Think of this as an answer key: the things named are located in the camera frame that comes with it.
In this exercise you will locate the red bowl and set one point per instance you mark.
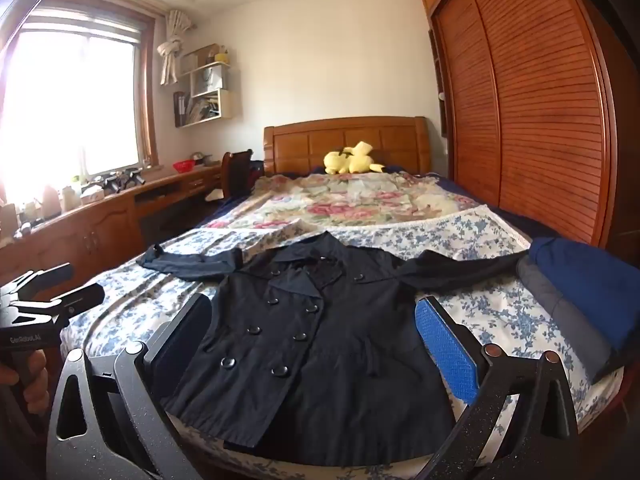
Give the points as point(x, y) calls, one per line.
point(184, 166)

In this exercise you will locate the white wall shelf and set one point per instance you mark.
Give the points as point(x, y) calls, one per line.
point(205, 90)

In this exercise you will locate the dark bag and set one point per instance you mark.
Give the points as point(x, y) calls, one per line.
point(256, 170)

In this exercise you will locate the wooden slatted wardrobe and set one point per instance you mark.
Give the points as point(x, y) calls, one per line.
point(530, 100)

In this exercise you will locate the black double-breasted coat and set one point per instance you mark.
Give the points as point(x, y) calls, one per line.
point(325, 335)

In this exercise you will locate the navy bed sheet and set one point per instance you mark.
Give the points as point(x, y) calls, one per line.
point(515, 220)

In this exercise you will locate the white bottle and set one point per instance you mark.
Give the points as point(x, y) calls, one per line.
point(67, 200)

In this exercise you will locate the blue floral bed sheet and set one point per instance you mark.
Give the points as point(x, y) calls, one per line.
point(505, 310)

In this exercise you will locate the tied white curtain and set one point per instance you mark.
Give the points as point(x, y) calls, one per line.
point(170, 55)

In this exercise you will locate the wooden desk with cabinets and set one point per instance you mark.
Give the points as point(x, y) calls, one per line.
point(110, 220)

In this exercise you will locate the wooden chair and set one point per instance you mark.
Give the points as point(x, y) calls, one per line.
point(237, 172)

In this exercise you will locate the pink floral blanket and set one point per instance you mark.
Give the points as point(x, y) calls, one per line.
point(350, 200)

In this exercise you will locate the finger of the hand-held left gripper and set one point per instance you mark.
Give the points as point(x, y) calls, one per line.
point(45, 276)
point(75, 301)

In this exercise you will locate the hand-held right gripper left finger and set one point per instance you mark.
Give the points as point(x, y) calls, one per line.
point(192, 322)

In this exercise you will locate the folded blue garment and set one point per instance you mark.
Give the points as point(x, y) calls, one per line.
point(585, 280)

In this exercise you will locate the person's left hand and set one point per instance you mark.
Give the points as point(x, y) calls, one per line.
point(37, 380)

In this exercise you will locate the wooden bed headboard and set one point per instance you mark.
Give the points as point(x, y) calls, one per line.
point(300, 145)

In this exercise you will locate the folded grey garment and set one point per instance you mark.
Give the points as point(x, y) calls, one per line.
point(560, 310)

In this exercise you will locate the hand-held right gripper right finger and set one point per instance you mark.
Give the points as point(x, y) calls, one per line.
point(445, 345)

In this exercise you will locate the wooden framed window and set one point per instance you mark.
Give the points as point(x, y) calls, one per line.
point(75, 100)

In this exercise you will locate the yellow plush toy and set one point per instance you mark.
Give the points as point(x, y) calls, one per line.
point(350, 160)

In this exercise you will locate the black devices on desk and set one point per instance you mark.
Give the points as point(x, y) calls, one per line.
point(122, 179)

